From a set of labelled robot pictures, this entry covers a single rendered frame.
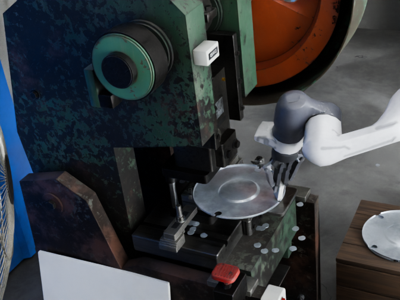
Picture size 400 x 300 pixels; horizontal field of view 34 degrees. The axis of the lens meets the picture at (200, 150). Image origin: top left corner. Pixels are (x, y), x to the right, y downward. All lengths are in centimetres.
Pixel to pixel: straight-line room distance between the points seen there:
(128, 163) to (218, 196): 30
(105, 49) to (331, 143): 60
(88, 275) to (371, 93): 260
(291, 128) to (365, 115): 236
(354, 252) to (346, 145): 89
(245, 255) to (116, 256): 41
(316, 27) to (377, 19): 322
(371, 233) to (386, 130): 96
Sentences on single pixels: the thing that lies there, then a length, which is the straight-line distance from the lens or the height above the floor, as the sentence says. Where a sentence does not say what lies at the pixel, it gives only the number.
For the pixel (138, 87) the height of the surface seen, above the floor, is 128.
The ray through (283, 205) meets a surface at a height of 78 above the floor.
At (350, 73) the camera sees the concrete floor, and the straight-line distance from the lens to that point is 458.
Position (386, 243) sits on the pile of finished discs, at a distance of 251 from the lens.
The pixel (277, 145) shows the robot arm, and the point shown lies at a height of 104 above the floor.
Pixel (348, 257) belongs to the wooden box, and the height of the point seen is 35.
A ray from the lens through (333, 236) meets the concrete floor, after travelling 310.
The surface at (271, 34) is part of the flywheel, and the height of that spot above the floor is 116.
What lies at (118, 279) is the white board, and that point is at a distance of 215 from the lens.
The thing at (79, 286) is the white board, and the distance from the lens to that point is 226.
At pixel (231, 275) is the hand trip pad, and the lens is 179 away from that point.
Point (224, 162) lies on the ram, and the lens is 195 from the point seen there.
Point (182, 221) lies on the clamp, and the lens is 200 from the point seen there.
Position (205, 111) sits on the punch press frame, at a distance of 175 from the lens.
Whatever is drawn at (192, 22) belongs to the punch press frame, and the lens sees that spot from 164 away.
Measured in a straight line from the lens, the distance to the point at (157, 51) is 159.
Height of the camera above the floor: 196
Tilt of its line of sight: 31 degrees down
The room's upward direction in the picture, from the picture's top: 7 degrees counter-clockwise
